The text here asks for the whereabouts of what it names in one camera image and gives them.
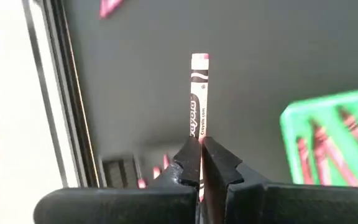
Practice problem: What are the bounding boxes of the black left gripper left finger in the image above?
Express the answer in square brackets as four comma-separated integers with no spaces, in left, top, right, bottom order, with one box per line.
[33,136,202,224]

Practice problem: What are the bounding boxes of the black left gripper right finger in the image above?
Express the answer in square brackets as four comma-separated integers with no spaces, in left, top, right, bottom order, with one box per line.
[202,136,358,224]

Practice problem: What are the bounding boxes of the black table mat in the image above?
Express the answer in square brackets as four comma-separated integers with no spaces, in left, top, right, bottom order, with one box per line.
[62,0,358,194]

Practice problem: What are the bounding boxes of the black table frame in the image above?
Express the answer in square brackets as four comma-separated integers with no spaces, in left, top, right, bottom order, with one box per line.
[22,0,103,189]

